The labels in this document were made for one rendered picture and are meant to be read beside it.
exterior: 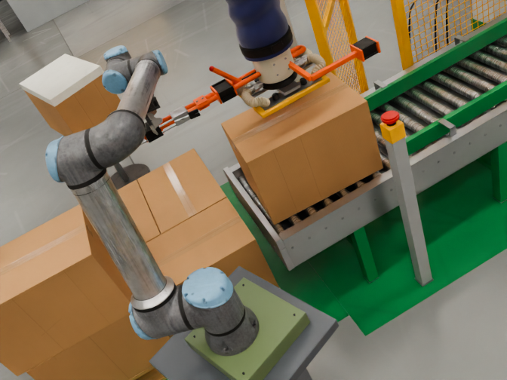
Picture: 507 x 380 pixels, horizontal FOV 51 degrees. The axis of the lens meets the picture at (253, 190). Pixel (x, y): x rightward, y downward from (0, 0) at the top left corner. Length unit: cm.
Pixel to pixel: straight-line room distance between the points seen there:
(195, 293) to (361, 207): 109
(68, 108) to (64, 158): 222
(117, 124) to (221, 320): 70
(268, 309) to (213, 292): 30
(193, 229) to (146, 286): 110
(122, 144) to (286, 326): 82
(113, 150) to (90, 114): 233
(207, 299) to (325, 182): 107
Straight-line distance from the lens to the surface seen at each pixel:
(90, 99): 375
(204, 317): 171
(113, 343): 268
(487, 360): 260
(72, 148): 148
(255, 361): 180
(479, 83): 311
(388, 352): 265
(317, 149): 240
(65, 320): 252
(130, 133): 147
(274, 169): 236
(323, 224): 245
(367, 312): 279
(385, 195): 256
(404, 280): 287
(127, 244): 160
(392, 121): 211
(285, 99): 229
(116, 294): 247
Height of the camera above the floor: 227
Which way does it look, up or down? 38 degrees down
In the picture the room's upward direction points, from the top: 25 degrees counter-clockwise
